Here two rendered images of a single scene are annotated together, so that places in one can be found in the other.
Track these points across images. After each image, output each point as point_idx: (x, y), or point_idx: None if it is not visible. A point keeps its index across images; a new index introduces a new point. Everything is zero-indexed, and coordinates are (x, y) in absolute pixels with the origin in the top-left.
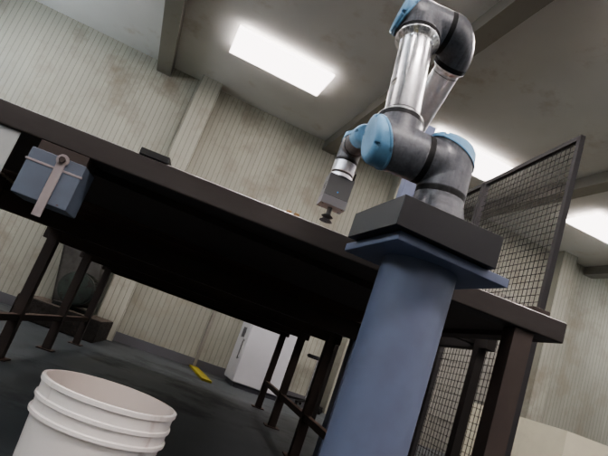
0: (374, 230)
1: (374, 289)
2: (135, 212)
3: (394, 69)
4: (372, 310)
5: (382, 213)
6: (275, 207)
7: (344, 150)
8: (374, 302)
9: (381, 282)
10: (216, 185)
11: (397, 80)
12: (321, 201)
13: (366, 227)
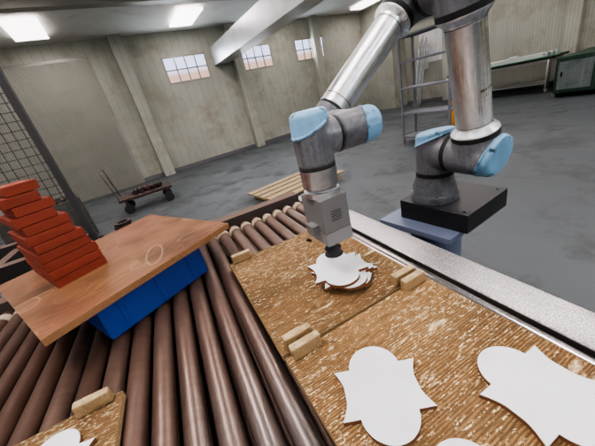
0: (490, 216)
1: (456, 246)
2: None
3: (488, 67)
4: (459, 254)
5: (494, 204)
6: (490, 269)
7: (336, 149)
8: (459, 250)
9: (459, 239)
10: (585, 309)
11: (491, 86)
12: (351, 235)
13: (484, 218)
